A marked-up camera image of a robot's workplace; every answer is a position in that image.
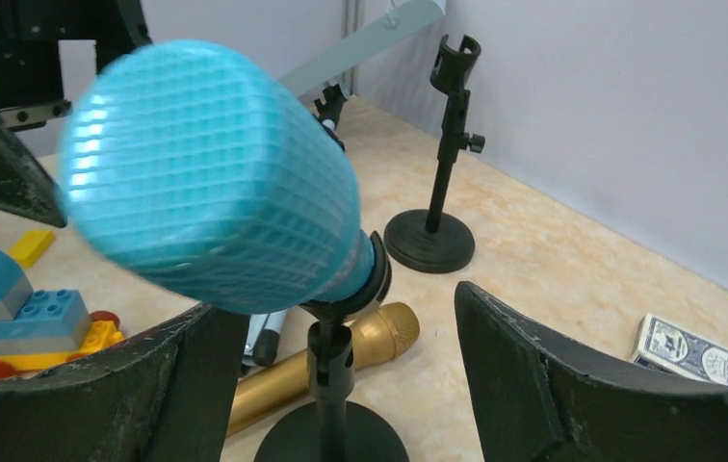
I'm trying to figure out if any blue music stand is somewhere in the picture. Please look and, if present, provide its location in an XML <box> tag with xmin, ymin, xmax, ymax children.
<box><xmin>279</xmin><ymin>0</ymin><xmax>447</xmax><ymax>146</ymax></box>

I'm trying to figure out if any black microphone stand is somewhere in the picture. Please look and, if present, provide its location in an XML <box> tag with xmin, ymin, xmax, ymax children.
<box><xmin>383</xmin><ymin>35</ymin><xmax>485</xmax><ymax>274</ymax></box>
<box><xmin>255</xmin><ymin>231</ymin><xmax>409</xmax><ymax>461</ymax></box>

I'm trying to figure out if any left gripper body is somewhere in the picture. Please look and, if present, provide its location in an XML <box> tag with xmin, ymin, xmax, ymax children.
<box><xmin>0</xmin><ymin>0</ymin><xmax>151</xmax><ymax>131</ymax></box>

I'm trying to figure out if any toy block car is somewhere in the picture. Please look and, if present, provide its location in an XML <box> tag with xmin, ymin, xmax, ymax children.
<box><xmin>0</xmin><ymin>250</ymin><xmax>125</xmax><ymax>380</ymax></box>

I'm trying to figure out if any yellow toy brick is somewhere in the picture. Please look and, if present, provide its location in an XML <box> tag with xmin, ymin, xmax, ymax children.
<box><xmin>8</xmin><ymin>229</ymin><xmax>56</xmax><ymax>268</ymax></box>

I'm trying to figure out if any blue card box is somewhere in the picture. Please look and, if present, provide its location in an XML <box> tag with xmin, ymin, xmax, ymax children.
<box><xmin>631</xmin><ymin>313</ymin><xmax>728</xmax><ymax>387</ymax></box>

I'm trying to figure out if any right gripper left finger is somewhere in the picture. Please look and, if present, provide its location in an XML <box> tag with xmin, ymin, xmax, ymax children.
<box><xmin>0</xmin><ymin>305</ymin><xmax>248</xmax><ymax>461</ymax></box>

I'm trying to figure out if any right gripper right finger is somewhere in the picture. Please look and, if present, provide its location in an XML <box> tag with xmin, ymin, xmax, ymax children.
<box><xmin>454</xmin><ymin>281</ymin><xmax>728</xmax><ymax>461</ymax></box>

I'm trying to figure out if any blue toy microphone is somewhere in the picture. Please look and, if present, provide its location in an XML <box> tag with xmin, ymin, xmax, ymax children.
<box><xmin>57</xmin><ymin>39</ymin><xmax>375</xmax><ymax>314</ymax></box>

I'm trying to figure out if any gold toy microphone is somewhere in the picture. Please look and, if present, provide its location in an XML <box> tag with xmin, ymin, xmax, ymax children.
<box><xmin>224</xmin><ymin>301</ymin><xmax>422</xmax><ymax>439</ymax></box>

